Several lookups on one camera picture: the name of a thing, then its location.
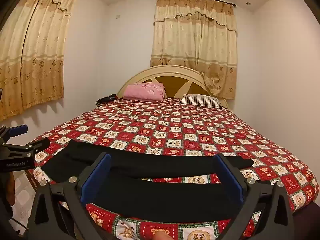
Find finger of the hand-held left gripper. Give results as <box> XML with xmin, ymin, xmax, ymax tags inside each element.
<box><xmin>24</xmin><ymin>137</ymin><xmax>51</xmax><ymax>155</ymax></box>
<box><xmin>9</xmin><ymin>124</ymin><xmax>29</xmax><ymax>138</ymax></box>

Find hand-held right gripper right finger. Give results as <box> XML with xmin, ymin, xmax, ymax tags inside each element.
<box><xmin>215</xmin><ymin>153</ymin><xmax>296</xmax><ymax>240</ymax></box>

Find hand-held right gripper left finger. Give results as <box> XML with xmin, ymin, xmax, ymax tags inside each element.
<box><xmin>25</xmin><ymin>152</ymin><xmax>118</xmax><ymax>240</ymax></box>

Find black pants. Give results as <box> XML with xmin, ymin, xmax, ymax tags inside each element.
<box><xmin>40</xmin><ymin>139</ymin><xmax>254</xmax><ymax>224</ymax></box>

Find person's left forearm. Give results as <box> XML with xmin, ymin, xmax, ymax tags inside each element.
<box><xmin>4</xmin><ymin>172</ymin><xmax>17</xmax><ymax>202</ymax></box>

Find person's right hand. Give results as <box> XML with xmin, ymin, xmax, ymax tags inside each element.
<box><xmin>152</xmin><ymin>231</ymin><xmax>173</xmax><ymax>240</ymax></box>

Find red patchwork printed bedspread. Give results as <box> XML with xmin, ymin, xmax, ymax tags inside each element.
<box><xmin>32</xmin><ymin>97</ymin><xmax>316</xmax><ymax>240</ymax></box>

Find beige floral curtain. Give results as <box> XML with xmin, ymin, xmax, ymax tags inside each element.
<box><xmin>150</xmin><ymin>0</ymin><xmax>237</xmax><ymax>100</ymax></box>
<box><xmin>0</xmin><ymin>0</ymin><xmax>81</xmax><ymax>122</ymax></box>

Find dark object on bed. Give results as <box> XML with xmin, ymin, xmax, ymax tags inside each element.
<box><xmin>95</xmin><ymin>94</ymin><xmax>118</xmax><ymax>106</ymax></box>

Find striped pillow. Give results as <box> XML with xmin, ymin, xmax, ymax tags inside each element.
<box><xmin>180</xmin><ymin>94</ymin><xmax>227</xmax><ymax>110</ymax></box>

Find pink pillow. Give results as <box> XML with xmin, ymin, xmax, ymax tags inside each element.
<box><xmin>122</xmin><ymin>82</ymin><xmax>166</xmax><ymax>102</ymax></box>

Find cream wooden headboard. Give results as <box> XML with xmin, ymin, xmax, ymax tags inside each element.
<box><xmin>117</xmin><ymin>65</ymin><xmax>229</xmax><ymax>108</ymax></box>

